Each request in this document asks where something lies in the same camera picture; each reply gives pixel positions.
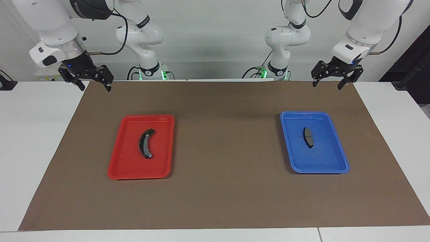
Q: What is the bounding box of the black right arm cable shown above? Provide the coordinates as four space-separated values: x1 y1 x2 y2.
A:
84 8 130 56

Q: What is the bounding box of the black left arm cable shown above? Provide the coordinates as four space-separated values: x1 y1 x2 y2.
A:
370 15 403 55

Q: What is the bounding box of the red plastic tray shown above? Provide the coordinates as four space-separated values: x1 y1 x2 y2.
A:
107 114 175 180

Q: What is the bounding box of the brown table mat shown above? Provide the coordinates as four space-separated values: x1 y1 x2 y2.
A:
18 81 430 232

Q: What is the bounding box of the curved brake shoe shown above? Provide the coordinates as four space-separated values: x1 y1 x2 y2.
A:
138 128 156 160

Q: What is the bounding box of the white power strip box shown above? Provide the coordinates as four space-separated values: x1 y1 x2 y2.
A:
35 67 66 82

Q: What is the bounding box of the dark cabinet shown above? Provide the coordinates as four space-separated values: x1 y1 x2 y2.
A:
379 25 430 119

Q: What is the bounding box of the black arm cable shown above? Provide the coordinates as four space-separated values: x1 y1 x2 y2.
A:
370 15 403 55
84 8 130 56

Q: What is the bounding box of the black table clamp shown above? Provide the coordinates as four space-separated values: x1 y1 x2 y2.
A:
0 70 18 90

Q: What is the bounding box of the grey brake pad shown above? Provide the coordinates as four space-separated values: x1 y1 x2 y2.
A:
303 126 315 149

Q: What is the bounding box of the blue plastic tray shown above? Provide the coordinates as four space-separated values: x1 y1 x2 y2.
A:
279 111 350 174

